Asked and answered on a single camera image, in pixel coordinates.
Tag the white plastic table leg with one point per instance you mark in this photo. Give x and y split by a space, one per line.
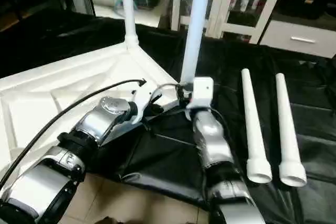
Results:
195 30
254 124
289 129
128 9

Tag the white plastic table top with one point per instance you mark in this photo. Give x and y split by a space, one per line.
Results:
52 93

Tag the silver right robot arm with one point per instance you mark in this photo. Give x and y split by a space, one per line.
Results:
215 150

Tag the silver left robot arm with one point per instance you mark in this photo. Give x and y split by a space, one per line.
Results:
79 140

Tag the black work mat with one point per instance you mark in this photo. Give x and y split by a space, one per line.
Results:
173 161

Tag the white glass door cabinet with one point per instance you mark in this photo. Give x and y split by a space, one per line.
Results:
247 1

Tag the white drawer unit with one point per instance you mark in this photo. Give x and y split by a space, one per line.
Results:
302 38

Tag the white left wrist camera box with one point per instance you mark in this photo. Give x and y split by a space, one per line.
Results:
144 100

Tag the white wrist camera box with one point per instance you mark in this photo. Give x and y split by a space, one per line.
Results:
144 100
200 93

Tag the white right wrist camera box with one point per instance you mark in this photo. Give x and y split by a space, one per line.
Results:
200 93

